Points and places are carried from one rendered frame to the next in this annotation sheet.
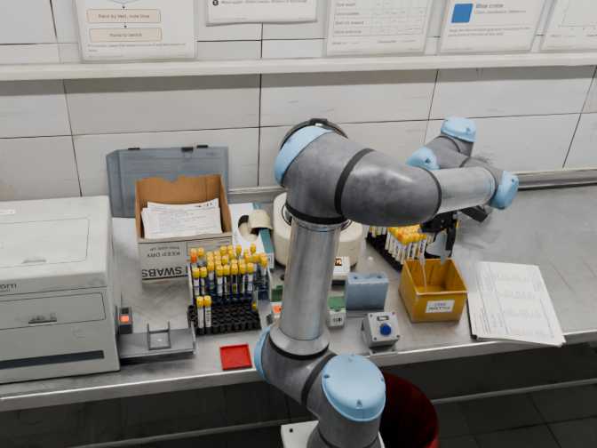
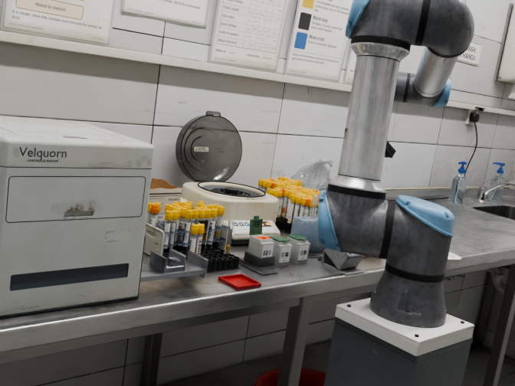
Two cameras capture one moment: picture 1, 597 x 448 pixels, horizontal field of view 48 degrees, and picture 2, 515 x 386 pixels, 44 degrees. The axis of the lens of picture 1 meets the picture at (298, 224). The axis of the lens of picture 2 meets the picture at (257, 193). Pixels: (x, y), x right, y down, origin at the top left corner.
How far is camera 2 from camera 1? 106 cm
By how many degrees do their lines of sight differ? 37
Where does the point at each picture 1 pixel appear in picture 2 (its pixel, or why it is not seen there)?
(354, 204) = (441, 11)
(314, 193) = (399, 14)
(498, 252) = not seen: hidden behind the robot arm
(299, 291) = (375, 123)
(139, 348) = (152, 272)
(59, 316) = (98, 207)
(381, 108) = (246, 118)
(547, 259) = not seen: hidden behind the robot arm
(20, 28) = not seen: outside the picture
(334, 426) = (424, 249)
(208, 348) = (207, 280)
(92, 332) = (125, 235)
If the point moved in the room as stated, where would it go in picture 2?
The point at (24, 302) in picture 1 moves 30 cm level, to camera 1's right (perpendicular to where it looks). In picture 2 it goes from (68, 181) to (229, 189)
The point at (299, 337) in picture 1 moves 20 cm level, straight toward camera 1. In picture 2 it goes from (372, 176) to (444, 201)
